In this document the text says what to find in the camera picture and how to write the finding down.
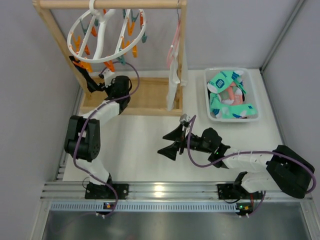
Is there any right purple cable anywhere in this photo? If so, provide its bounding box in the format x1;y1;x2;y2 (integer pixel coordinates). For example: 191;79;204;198
186;114;316;218

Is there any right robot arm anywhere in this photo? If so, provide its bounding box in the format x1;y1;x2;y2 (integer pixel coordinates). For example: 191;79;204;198
157;124;317;199

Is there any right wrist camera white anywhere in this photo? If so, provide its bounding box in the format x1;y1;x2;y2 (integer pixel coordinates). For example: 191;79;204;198
179;113;191;127

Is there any white round clip hanger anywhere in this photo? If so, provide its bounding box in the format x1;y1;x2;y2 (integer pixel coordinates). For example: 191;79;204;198
66;0;147;64

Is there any pink wire hanger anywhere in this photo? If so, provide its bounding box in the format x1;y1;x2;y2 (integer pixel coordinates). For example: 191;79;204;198
166;9;181;68

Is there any white cloth on hanger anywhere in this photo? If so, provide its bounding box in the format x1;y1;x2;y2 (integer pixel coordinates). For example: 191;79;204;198
166;45;189;111

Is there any mint green sock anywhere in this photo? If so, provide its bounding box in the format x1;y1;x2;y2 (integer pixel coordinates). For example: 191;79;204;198
207;70;246;94
209;93;258;119

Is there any black sock grey patch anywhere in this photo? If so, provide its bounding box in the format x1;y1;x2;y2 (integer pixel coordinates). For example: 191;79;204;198
69;56;103;93

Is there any aluminium rail base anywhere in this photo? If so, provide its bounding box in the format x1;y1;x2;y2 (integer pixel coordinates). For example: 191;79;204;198
40;181;299;213

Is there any wooden clothes rack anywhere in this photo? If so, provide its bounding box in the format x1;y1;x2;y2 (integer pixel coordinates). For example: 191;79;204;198
32;0;187;116

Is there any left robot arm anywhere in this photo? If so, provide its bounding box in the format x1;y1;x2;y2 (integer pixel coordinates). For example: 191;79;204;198
64;75;132;200

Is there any white plastic basket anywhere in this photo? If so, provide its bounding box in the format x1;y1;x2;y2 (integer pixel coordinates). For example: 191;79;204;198
203;67;262;123

